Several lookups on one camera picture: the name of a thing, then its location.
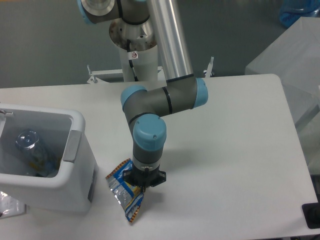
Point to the white trash can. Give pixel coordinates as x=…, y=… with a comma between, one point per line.
x=63, y=130

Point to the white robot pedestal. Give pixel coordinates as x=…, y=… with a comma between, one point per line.
x=137, y=48

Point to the blue snack wrapper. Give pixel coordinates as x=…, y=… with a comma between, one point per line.
x=128, y=196

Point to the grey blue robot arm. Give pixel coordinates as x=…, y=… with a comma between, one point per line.
x=144, y=109

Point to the blue water jug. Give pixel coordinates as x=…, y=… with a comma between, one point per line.
x=291, y=10

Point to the clear plastic bag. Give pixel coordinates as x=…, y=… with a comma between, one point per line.
x=10, y=207

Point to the clear plastic bottle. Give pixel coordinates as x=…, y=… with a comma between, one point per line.
x=37, y=153

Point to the white metal base frame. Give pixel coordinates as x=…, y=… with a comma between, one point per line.
x=117, y=76

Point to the black device at edge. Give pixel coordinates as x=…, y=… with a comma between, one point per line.
x=311, y=213

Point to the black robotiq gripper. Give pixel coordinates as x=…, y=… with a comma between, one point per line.
x=144, y=178

